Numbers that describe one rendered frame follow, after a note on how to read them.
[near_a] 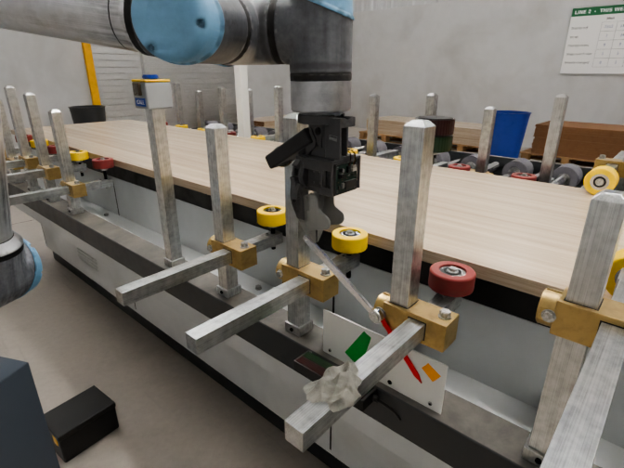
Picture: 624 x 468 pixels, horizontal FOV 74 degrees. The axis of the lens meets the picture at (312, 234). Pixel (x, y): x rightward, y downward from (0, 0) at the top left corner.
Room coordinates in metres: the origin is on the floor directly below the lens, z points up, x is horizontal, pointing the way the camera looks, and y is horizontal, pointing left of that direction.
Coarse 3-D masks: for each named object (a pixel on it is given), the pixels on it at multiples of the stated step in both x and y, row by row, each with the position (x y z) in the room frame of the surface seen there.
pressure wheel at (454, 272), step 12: (444, 264) 0.70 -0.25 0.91; (456, 264) 0.70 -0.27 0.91; (432, 276) 0.67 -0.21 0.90; (444, 276) 0.65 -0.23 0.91; (456, 276) 0.65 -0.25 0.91; (468, 276) 0.65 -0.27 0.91; (432, 288) 0.66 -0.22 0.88; (444, 288) 0.64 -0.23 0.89; (456, 288) 0.64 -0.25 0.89; (468, 288) 0.64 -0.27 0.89
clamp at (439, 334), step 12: (384, 300) 0.64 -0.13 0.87; (420, 300) 0.63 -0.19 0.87; (396, 312) 0.61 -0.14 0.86; (408, 312) 0.60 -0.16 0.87; (420, 312) 0.59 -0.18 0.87; (432, 312) 0.59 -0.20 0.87; (396, 324) 0.61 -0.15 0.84; (432, 324) 0.57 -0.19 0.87; (444, 324) 0.56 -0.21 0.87; (456, 324) 0.58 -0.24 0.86; (432, 336) 0.56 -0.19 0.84; (444, 336) 0.55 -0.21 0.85; (444, 348) 0.55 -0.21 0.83
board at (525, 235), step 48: (96, 144) 2.09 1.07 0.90; (144, 144) 2.09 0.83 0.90; (192, 144) 2.09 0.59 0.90; (240, 144) 2.09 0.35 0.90; (240, 192) 1.21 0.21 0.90; (384, 192) 1.21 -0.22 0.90; (432, 192) 1.21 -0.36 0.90; (480, 192) 1.21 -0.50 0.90; (528, 192) 1.21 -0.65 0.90; (576, 192) 1.21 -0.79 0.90; (384, 240) 0.85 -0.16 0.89; (432, 240) 0.83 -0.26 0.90; (480, 240) 0.83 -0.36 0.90; (528, 240) 0.83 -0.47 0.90; (576, 240) 0.83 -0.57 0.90; (528, 288) 0.65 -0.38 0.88
